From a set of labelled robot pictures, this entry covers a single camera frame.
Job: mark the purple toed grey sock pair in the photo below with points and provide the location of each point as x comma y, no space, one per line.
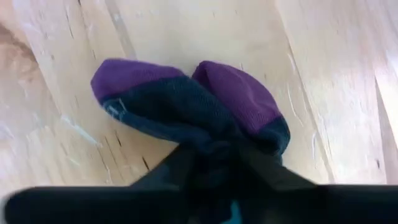
186,105

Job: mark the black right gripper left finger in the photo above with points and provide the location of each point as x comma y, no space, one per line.
168,171

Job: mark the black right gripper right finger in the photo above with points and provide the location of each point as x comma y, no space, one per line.
280,174

